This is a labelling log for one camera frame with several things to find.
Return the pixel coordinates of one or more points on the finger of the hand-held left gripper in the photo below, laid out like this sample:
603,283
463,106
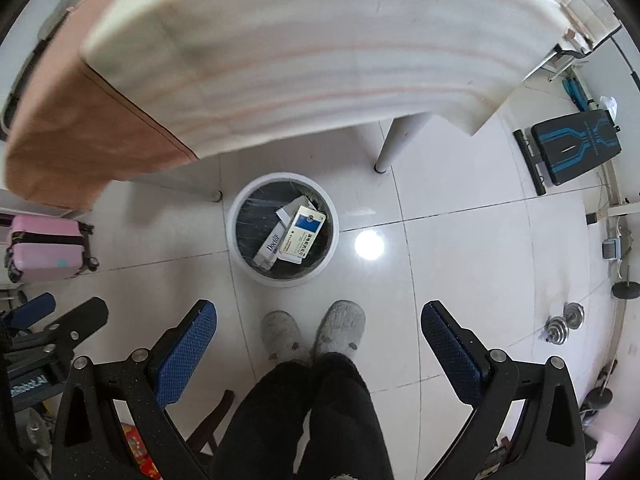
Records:
32,308
75,320

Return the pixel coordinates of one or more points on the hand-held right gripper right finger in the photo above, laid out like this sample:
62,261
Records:
452,355

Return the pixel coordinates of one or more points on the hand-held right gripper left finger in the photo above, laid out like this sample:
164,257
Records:
187,355

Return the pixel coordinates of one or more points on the white round trash bin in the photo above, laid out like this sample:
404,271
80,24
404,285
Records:
235,240

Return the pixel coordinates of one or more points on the pink suitcase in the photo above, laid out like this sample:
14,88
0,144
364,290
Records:
45,247

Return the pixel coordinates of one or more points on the dark wooden stool leg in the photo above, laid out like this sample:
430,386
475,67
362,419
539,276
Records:
215,415

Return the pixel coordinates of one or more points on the grey left slipper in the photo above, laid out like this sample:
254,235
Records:
280,335

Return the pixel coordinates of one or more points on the grey slipper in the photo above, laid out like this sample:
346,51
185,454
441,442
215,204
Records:
280,335
340,327

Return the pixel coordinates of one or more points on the person's left leg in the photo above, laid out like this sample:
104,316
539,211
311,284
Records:
265,425

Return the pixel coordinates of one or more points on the person's leg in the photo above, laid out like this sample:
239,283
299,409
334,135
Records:
342,410
265,425

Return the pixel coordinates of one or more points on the red printed box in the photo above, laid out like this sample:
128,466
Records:
137,452

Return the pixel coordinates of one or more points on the grey right slipper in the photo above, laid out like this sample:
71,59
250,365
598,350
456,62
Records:
340,327

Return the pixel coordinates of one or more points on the chrome dumbbell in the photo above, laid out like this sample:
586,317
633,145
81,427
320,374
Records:
565,323

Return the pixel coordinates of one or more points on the person's right leg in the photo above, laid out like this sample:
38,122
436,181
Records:
342,410

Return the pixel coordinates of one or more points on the white long carton box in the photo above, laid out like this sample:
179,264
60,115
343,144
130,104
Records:
270,246

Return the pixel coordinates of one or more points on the black bin liner bag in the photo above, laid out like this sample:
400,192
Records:
250,220

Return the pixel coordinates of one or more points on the black round weight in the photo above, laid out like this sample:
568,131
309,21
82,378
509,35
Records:
597,400

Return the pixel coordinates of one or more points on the blue and white carton box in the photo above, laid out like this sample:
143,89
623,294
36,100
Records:
302,232

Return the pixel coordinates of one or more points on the white table leg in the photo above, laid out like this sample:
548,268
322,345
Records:
400,135
192,182

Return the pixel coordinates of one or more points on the small grey device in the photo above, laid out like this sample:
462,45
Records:
611,249

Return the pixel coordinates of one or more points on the white power strip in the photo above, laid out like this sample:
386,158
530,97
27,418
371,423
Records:
625,207

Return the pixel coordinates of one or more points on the black and blue sit-up bench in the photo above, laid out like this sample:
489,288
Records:
575,145

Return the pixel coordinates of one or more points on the white striped tablecloth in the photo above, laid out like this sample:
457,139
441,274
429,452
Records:
310,50

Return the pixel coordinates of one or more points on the white padded chair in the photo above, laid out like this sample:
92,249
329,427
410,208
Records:
585,2

